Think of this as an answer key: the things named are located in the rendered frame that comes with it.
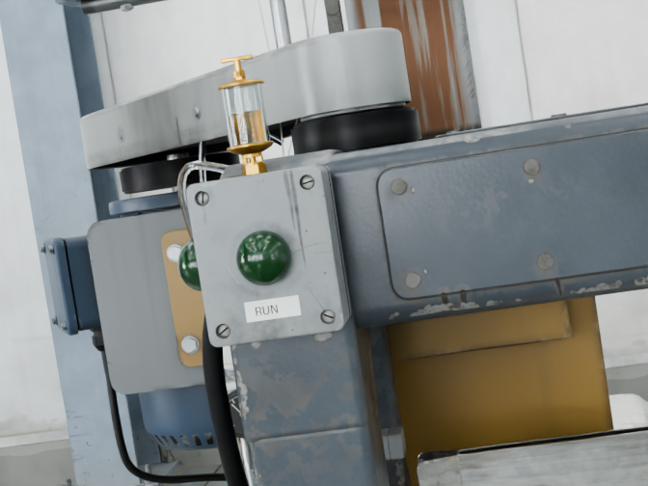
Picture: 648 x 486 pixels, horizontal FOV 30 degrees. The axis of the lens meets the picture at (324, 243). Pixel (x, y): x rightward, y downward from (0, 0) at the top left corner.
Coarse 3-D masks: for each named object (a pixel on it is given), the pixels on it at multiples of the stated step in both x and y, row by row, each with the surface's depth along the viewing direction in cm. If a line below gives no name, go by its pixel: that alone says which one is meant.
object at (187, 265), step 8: (192, 240) 67; (184, 248) 67; (192, 248) 67; (184, 256) 67; (192, 256) 66; (184, 264) 67; (192, 264) 66; (184, 272) 67; (192, 272) 66; (184, 280) 67; (192, 280) 67; (192, 288) 68; (200, 288) 67
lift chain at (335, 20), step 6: (324, 0) 123; (330, 0) 123; (336, 0) 123; (330, 6) 123; (336, 6) 123; (330, 12) 123; (336, 12) 123; (330, 18) 123; (336, 18) 123; (330, 24) 124; (336, 24) 123; (342, 24) 125; (330, 30) 124; (336, 30) 123; (342, 30) 123
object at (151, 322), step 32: (96, 224) 111; (128, 224) 110; (160, 224) 110; (96, 256) 111; (128, 256) 111; (160, 256) 110; (96, 288) 111; (128, 288) 111; (160, 288) 111; (128, 320) 111; (160, 320) 111; (192, 320) 109; (128, 352) 111; (160, 352) 111; (192, 352) 110; (128, 384) 112; (160, 384) 111; (192, 384) 111
